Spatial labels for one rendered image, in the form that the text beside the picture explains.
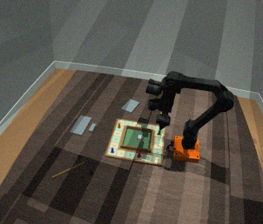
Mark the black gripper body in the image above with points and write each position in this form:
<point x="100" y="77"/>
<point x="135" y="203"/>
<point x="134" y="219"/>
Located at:
<point x="164" y="119"/>

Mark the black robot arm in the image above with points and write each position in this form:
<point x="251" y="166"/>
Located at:
<point x="173" y="83"/>

